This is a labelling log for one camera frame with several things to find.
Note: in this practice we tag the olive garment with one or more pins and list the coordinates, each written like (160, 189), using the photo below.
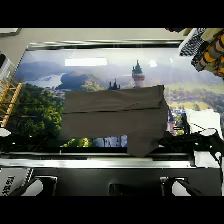
(213, 33)

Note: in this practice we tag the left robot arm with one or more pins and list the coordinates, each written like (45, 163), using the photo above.
(30, 140)

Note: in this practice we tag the yellow black striped garment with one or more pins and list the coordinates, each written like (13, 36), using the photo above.
(211, 56)

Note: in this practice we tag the grey garment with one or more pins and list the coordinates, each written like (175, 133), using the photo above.
(113, 115)

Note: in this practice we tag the silver frame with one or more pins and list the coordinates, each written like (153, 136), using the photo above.
(83, 163)

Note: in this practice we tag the black white checked garment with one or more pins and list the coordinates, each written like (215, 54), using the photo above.
(193, 43)

